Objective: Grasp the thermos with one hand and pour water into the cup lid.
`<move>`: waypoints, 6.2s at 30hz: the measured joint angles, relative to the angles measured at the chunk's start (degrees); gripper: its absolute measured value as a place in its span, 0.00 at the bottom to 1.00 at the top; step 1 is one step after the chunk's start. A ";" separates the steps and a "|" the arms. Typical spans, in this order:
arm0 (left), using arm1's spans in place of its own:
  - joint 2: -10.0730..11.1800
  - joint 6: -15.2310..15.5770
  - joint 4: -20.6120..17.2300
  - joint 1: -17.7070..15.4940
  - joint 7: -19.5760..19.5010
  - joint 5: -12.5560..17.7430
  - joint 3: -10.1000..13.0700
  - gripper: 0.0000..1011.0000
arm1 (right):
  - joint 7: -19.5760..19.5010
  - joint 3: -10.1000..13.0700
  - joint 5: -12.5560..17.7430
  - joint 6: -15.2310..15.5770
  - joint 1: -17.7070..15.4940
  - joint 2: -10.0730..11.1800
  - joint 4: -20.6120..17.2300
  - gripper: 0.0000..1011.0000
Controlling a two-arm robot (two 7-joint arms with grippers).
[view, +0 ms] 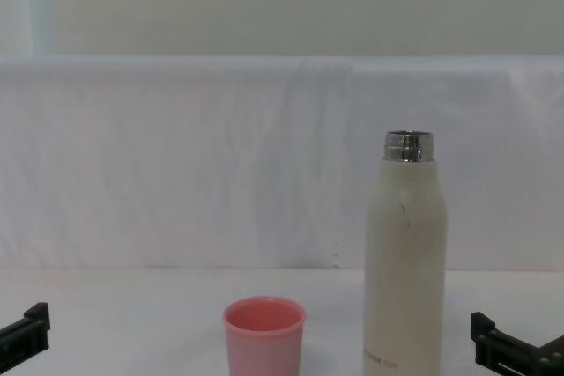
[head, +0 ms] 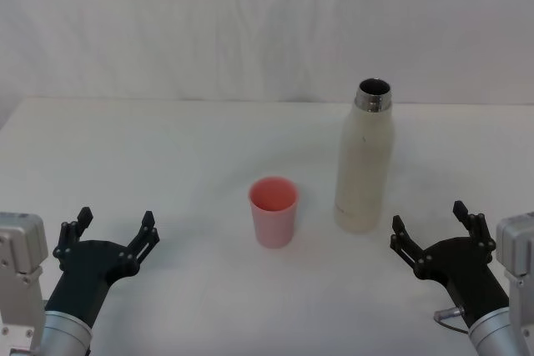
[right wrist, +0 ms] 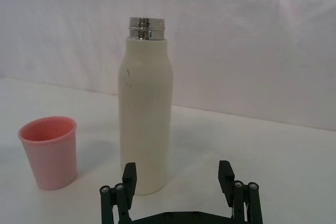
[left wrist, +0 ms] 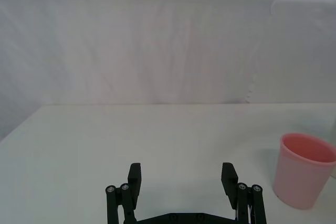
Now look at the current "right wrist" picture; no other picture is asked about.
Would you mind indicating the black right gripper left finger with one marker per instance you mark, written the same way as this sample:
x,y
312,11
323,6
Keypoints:
x,y
123,197

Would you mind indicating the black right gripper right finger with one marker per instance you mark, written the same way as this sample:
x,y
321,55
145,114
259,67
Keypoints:
x,y
236,195

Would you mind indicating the white table cloth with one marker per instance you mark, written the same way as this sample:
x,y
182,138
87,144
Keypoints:
x,y
236,150

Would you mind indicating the pink plastic cup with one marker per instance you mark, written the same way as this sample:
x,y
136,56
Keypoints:
x,y
49,153

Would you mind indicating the cream vacuum bottle steel neck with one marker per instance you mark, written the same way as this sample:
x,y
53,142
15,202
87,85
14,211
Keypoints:
x,y
145,113

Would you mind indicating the white curtain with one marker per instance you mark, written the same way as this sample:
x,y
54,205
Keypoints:
x,y
236,40

